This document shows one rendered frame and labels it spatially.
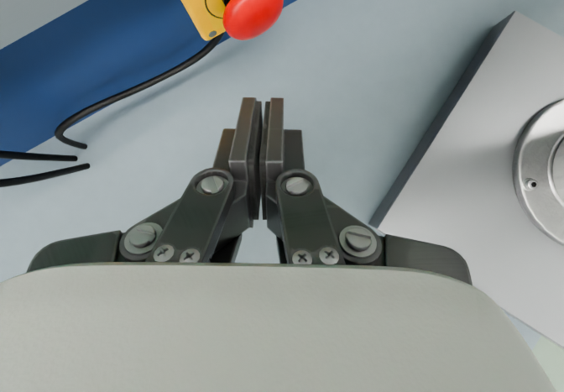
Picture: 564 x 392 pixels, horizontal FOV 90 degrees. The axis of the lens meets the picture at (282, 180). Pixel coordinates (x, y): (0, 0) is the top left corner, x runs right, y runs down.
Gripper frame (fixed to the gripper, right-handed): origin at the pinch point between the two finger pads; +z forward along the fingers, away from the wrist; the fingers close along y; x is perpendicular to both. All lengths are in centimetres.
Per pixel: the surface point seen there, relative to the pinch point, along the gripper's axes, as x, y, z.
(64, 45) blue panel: -2.7, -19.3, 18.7
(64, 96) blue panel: -9.2, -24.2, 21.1
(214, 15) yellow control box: 1.6, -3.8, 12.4
